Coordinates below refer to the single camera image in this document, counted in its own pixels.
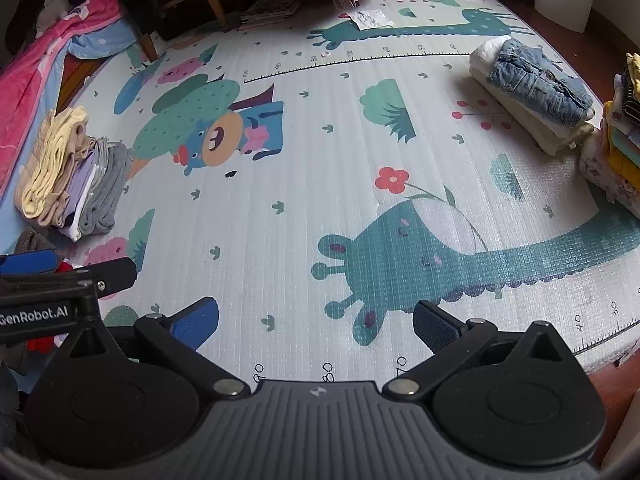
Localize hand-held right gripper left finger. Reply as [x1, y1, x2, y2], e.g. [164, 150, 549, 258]
[60, 296, 251, 401]

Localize stack of newspapers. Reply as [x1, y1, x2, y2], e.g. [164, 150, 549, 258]
[240, 0, 303, 28]

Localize colourful folded clothes stack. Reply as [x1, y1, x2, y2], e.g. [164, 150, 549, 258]
[580, 52, 640, 206]

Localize beige plush toy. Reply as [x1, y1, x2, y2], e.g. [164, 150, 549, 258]
[35, 0, 73, 36]

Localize pink blanket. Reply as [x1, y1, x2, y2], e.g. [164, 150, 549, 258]
[0, 0, 126, 196]

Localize pastel folded clothes stack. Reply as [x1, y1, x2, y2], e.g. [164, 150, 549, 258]
[15, 106, 133, 242]

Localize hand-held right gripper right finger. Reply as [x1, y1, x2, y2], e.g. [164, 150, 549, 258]
[382, 300, 576, 401]

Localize cartoon animal play mat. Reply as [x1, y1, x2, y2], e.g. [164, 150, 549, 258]
[55, 0, 640, 376]

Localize white folded garment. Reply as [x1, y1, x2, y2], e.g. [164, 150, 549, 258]
[469, 40, 596, 157]

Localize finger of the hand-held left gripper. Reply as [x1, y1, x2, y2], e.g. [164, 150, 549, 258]
[0, 249, 60, 276]
[55, 257, 139, 302]

